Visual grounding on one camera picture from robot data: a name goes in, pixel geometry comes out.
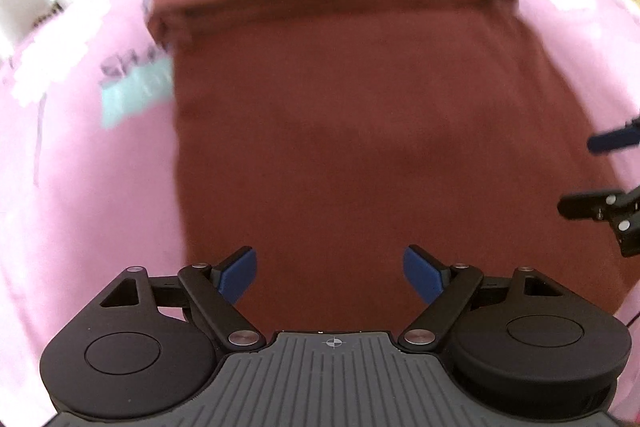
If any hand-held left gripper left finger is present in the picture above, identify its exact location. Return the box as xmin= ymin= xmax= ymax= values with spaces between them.
xmin=97 ymin=246 xmax=267 ymax=351

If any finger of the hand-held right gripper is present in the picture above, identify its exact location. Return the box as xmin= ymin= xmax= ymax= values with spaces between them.
xmin=557 ymin=187 xmax=640 ymax=259
xmin=588 ymin=115 xmax=640 ymax=154

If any pink floral printed bedsheet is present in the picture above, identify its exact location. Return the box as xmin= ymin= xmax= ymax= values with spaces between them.
xmin=0 ymin=0 xmax=640 ymax=427

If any maroon t-shirt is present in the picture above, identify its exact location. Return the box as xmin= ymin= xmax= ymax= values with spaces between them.
xmin=144 ymin=0 xmax=627 ymax=344

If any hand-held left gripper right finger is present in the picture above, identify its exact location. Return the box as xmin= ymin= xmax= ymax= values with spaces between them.
xmin=397 ymin=244 xmax=563 ymax=352

